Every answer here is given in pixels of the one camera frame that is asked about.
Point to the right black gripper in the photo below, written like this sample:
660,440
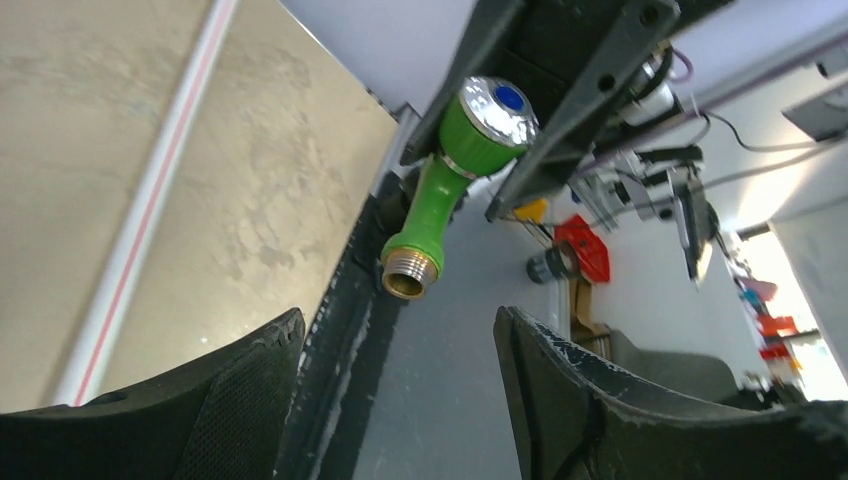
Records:
587,68

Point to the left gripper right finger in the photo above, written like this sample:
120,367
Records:
575,415

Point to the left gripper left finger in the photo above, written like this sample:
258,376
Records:
220,416

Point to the green water faucet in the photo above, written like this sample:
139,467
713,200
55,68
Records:
488,123

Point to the white PVC pipe frame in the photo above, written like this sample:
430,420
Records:
82,376

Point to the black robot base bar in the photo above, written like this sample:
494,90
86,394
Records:
345,350

